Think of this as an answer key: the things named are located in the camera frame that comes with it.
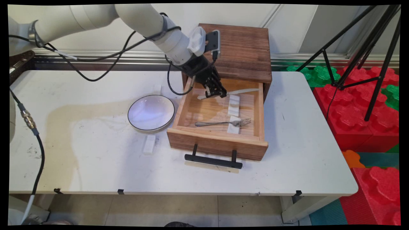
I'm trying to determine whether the aluminium wall rail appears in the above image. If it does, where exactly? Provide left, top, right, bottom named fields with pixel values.
left=32, top=50, right=400, bottom=71

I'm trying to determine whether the green foam block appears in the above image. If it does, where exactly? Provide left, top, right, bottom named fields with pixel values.
left=286, top=65, right=341, bottom=88
left=381, top=84, right=400, bottom=111

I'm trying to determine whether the silver metal fork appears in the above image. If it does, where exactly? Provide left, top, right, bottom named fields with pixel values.
left=195, top=118, right=252, bottom=127

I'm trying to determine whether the silver metal knife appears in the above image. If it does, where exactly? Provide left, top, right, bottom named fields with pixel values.
left=197, top=88, right=260, bottom=100

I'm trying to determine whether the light wooden drawer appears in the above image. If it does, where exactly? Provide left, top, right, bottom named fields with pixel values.
left=167, top=75, right=269, bottom=161

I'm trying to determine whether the wrist camera with grey mount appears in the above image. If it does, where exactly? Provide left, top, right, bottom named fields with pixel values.
left=188, top=26, right=222, bottom=62

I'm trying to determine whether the white plate with black rim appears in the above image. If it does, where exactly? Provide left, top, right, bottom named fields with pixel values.
left=127, top=95, right=176, bottom=132

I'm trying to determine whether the dark wooden cabinet box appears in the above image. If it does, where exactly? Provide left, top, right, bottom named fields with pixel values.
left=182, top=23, right=273, bottom=102

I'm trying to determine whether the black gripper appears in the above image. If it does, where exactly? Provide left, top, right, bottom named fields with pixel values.
left=182, top=57, right=228, bottom=98

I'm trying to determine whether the black tripod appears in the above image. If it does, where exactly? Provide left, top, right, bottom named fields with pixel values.
left=295, top=5, right=402, bottom=122

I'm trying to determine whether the large red foam block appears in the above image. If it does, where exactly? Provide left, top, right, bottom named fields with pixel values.
left=312, top=66, right=400, bottom=152

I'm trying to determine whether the white table leg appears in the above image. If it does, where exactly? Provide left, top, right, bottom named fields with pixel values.
left=280, top=195, right=336, bottom=224

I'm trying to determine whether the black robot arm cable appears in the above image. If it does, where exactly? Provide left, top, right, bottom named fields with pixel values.
left=9, top=12, right=196, bottom=96

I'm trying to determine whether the orange foam piece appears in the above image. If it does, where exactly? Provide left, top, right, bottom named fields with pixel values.
left=342, top=150, right=366, bottom=169

